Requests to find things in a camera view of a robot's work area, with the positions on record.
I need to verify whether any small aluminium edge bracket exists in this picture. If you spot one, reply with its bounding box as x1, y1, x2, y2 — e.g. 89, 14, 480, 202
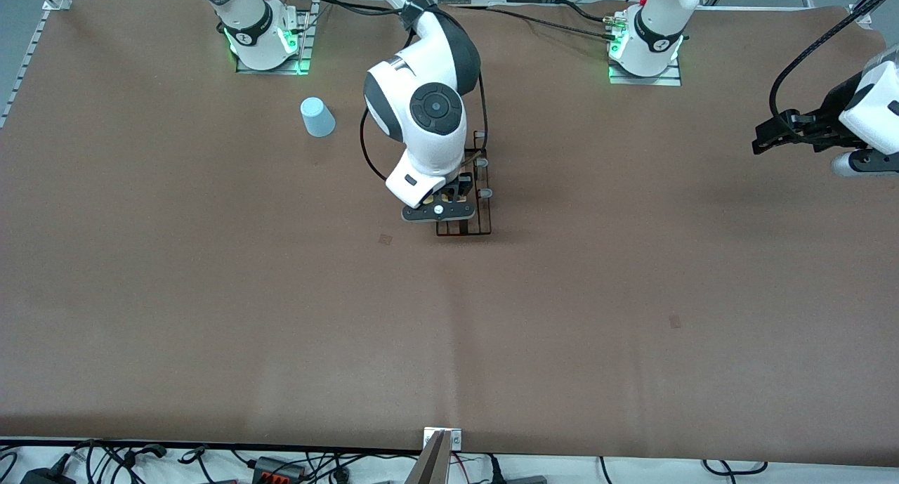
424, 428, 463, 451

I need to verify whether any long black table cable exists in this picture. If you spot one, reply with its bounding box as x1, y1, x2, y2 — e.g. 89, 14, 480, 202
478, 3, 622, 44

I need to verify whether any light blue plastic cup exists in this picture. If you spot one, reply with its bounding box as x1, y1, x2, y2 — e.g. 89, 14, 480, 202
300, 96, 336, 138

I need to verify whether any black power adapter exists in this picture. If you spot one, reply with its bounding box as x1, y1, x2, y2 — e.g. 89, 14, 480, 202
20, 466, 77, 484

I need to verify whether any aluminium arm base plate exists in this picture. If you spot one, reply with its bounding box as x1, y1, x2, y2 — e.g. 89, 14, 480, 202
234, 0, 315, 76
608, 59, 683, 86

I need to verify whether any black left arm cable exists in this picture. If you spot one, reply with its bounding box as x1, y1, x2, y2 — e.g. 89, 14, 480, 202
769, 0, 899, 126

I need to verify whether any grey camera support beam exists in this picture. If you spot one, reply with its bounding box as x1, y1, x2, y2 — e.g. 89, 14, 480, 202
404, 431, 452, 484

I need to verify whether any perforated aluminium rail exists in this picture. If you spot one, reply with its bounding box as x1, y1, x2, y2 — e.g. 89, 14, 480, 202
0, 6, 53, 130

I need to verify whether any black wire cup holder rack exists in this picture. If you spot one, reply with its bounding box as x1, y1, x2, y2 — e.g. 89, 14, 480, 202
434, 129, 493, 237

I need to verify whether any black and orange connector box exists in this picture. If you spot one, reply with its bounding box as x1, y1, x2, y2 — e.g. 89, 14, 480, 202
253, 456, 307, 482

